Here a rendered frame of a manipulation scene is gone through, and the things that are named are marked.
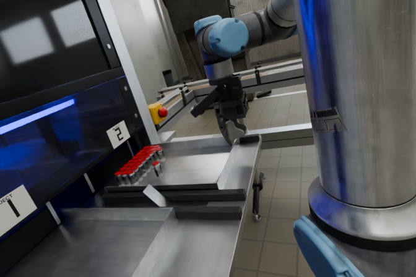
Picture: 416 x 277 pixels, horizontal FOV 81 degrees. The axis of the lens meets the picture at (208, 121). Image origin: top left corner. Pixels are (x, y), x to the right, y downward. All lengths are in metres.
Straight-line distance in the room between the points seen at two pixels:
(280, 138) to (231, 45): 1.21
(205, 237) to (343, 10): 0.43
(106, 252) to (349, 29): 0.55
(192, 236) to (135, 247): 0.12
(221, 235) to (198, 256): 0.06
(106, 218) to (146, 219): 0.12
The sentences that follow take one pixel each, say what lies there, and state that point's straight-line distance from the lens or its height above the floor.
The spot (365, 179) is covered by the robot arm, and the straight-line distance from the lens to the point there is 0.25.
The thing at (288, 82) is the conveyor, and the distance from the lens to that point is 1.51.
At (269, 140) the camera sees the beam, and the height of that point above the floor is 0.50.
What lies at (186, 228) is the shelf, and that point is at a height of 0.88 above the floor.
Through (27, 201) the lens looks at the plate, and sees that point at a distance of 0.63.
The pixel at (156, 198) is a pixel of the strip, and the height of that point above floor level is 0.91.
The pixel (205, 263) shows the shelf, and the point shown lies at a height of 0.88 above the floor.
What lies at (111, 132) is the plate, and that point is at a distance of 0.79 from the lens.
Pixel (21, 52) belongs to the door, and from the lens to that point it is 0.69.
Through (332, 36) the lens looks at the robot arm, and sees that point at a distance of 0.21.
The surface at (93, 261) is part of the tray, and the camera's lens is 0.59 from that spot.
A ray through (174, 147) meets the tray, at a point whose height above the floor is 0.89.
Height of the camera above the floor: 1.22
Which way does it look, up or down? 18 degrees down
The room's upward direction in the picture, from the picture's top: 16 degrees counter-clockwise
